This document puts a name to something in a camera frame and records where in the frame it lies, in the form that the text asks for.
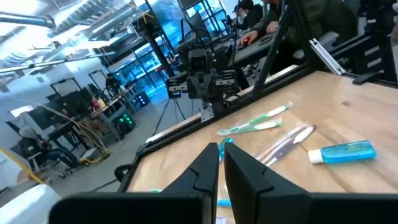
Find gray desk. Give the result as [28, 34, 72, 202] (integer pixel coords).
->
[214, 30, 280, 68]

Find blue mouthwash bottle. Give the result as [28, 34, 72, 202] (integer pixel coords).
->
[307, 139, 377, 165]

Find orange white toothbrush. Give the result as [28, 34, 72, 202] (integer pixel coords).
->
[254, 123, 308, 159]

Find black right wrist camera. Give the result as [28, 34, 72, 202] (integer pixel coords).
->
[188, 49, 214, 76]

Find black floor cable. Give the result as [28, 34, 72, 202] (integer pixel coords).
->
[89, 179, 119, 193]

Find black tripod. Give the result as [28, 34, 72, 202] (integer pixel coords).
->
[152, 98, 187, 138]

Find purple white toothbrush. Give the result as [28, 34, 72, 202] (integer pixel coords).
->
[264, 125, 317, 167]

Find yellow cable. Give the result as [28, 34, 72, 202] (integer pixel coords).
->
[40, 105, 110, 165]

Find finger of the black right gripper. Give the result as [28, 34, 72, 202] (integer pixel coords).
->
[186, 76, 205, 100]
[203, 74, 220, 100]

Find aluminium rail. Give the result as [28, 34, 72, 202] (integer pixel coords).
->
[309, 38, 346, 76]

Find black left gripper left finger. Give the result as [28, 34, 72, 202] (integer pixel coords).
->
[49, 142, 220, 224]

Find person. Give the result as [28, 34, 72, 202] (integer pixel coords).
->
[233, 0, 265, 30]
[90, 96, 106, 113]
[104, 72, 123, 94]
[239, 0, 358, 75]
[17, 126, 78, 177]

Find black handle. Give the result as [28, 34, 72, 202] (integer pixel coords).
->
[352, 71, 382, 86]

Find black metal shelving rack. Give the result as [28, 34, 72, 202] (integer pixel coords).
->
[177, 0, 240, 41]

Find ceiling light panel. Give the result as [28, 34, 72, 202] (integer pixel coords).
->
[10, 105, 35, 118]

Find silver ceiling duct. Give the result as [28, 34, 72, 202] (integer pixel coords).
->
[88, 4, 147, 41]
[0, 11, 57, 30]

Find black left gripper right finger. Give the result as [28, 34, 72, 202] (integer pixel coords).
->
[223, 142, 398, 224]

